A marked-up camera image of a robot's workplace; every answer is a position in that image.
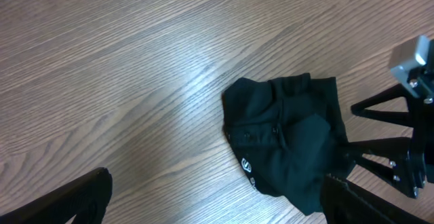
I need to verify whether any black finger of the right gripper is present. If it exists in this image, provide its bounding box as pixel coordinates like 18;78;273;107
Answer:
340;137;416;197
351;84;413;127

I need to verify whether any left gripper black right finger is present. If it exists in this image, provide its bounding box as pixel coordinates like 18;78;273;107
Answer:
320;175;429;224

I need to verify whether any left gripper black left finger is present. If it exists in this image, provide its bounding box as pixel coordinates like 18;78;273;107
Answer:
1;167;113;224

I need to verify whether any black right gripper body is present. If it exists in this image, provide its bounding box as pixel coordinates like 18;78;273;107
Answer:
410;40;433;198

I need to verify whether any black polo shirt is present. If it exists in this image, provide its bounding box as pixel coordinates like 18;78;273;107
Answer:
222;73;354;215

